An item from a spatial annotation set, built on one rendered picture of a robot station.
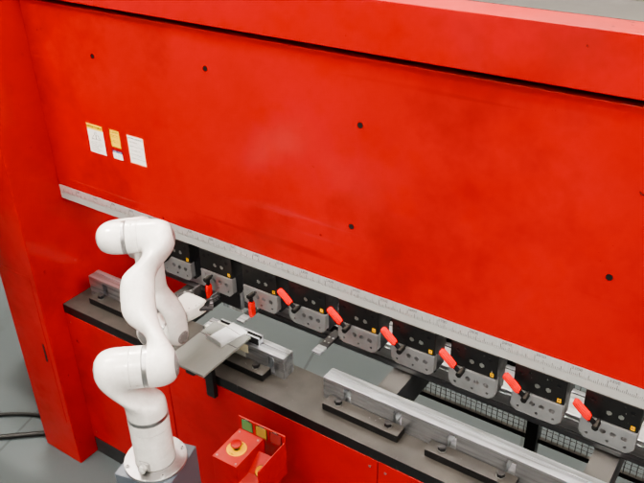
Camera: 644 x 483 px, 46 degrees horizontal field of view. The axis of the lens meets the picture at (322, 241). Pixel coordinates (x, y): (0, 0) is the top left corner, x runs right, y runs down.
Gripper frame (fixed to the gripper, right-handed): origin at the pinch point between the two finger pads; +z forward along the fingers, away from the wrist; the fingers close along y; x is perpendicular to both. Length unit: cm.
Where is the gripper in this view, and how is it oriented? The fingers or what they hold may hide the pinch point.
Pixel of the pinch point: (207, 292)
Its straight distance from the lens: 280.6
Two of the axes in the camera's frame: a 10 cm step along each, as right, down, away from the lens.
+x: -0.2, -8.6, -5.1
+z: 5.6, -4.3, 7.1
